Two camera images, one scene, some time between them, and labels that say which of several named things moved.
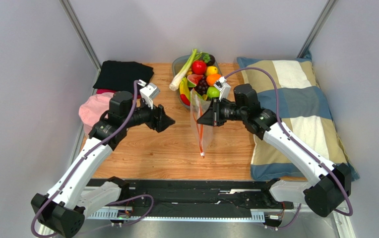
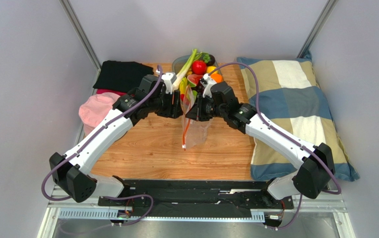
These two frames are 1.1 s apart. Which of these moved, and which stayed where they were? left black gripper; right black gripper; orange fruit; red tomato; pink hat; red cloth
Moved: right black gripper; left black gripper
Stayed: red cloth; red tomato; pink hat; orange fruit
